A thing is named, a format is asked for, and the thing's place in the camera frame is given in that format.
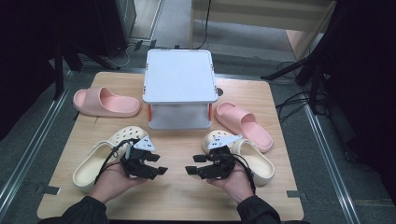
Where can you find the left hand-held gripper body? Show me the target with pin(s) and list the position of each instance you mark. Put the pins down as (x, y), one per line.
(137, 161)

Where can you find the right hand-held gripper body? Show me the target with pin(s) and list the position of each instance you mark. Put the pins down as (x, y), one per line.
(219, 163)

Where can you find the cream perforated clog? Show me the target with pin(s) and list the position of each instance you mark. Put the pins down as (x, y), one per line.
(90, 165)
(260, 163)

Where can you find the pink slide slipper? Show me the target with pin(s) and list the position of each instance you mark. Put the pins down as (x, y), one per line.
(246, 124)
(93, 104)

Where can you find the person's right hand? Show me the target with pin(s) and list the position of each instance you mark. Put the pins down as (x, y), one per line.
(233, 186)

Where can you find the person's left hand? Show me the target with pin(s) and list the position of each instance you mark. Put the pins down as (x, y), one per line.
(109, 183)

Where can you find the black tape piece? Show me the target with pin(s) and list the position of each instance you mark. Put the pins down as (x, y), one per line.
(48, 190)
(295, 194)

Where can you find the black stand foot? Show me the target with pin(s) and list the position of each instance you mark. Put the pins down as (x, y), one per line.
(152, 43)
(138, 45)

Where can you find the black metal stand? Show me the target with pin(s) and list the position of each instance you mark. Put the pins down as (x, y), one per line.
(58, 71)

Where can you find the black tripod stand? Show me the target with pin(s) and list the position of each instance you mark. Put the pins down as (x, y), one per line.
(311, 62)

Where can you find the dark cabinet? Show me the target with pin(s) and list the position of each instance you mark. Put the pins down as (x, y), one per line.
(115, 25)

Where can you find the light wooden cabinet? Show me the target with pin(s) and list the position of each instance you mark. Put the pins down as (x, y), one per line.
(264, 15)

